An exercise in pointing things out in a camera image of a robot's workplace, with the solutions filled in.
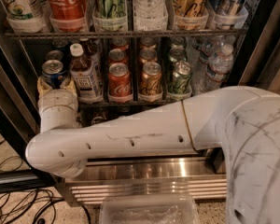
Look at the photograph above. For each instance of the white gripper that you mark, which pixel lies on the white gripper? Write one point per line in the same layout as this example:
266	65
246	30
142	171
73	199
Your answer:
57	99

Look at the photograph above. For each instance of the green lacroix can back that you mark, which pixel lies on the green lacroix can back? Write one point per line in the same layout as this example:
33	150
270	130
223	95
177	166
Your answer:
178	42

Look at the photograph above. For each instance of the green can top shelf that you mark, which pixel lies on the green can top shelf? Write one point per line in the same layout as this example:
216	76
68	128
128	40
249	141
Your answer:
110	15

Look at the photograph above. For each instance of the white 7up can top shelf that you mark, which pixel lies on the white 7up can top shelf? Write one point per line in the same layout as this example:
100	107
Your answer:
25	16

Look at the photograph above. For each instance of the blue pepsi can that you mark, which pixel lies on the blue pepsi can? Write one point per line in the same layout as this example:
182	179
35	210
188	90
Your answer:
54	73
60	44
54	55

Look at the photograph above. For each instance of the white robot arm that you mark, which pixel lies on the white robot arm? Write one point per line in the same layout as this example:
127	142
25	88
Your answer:
243	121

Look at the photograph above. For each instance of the brown tea bottle white cap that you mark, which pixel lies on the brown tea bottle white cap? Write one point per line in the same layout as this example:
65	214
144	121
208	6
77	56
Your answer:
83	73

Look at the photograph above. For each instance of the green lacroix can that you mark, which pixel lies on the green lacroix can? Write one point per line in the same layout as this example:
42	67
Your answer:
178	85
175	55
178	42

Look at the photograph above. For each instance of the clear water bottle top shelf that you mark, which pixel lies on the clear water bottle top shelf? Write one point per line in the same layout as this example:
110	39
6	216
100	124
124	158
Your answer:
149	15

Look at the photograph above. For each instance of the fridge glass door right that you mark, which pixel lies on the fridge glass door right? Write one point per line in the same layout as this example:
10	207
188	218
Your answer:
263	67

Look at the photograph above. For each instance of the middle wire shelf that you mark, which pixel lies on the middle wire shelf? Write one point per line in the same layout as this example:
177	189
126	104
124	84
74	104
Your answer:
140	102

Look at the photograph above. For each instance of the clear water bottle behind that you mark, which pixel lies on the clear water bottle behind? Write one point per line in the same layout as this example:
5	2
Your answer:
206	45

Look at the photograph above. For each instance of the clear water bottle front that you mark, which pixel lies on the clear water bottle front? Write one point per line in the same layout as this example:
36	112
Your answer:
219	65

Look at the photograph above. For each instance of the tea bottle behind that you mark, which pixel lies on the tea bottle behind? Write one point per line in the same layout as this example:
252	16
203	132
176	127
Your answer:
90	50

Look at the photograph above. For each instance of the blue pepsi can front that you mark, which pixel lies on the blue pepsi can front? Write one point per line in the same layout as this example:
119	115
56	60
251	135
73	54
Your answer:
54	73

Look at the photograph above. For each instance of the orange can bottom shelf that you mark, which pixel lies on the orange can bottom shelf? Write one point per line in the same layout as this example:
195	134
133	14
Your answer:
97	120

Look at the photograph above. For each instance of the red coca-cola can top shelf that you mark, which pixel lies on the red coca-cola can top shelf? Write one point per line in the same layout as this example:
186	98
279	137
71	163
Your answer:
68	12

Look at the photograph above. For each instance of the orange can top shelf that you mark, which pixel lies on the orange can top shelf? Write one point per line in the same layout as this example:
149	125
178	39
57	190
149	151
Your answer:
189	13

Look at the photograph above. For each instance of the orange can shelf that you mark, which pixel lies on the orange can shelf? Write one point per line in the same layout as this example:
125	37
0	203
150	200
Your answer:
189	13
97	120

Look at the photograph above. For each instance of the red coca-cola can back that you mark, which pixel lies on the red coca-cola can back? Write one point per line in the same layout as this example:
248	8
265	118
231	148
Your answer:
120	43

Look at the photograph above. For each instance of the green lacroix can front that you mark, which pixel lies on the green lacroix can front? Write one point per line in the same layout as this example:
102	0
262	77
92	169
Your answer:
178	85

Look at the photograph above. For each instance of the orange lacroix can back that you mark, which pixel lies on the orange lacroix can back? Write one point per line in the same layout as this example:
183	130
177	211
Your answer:
147	43

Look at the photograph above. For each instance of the red coca-cola can front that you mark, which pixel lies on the red coca-cola can front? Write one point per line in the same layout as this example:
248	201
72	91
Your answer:
119	81

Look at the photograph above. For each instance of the dark striped can top shelf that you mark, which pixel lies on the dark striped can top shelf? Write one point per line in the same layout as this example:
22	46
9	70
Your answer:
226	14

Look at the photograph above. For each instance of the wire shelf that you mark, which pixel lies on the wire shelf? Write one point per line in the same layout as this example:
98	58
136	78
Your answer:
126	34
140	102

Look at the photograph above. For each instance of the top wire shelf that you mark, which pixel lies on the top wire shelf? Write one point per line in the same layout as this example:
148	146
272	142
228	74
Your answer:
126	34

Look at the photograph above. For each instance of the clear plastic bin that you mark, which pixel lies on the clear plastic bin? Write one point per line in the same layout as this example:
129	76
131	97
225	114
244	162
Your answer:
149	209

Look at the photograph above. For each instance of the stainless fridge base grille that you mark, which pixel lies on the stainless fridge base grille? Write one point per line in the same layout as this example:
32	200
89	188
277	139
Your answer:
116	178

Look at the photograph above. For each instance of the blue pepsi can back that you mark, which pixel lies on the blue pepsi can back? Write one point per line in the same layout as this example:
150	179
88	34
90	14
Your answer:
60	44

